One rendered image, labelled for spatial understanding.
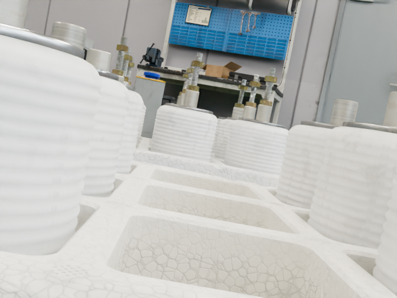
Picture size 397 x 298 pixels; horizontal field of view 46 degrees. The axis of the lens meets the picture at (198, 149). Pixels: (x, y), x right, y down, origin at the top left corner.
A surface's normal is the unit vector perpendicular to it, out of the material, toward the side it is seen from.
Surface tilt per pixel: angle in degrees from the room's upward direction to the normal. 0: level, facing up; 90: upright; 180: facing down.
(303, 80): 90
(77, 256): 0
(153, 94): 90
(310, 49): 90
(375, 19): 90
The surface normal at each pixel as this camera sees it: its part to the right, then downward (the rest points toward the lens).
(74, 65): 0.86, -0.36
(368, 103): -0.29, 0.00
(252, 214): 0.04, 0.06
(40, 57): 0.68, -0.38
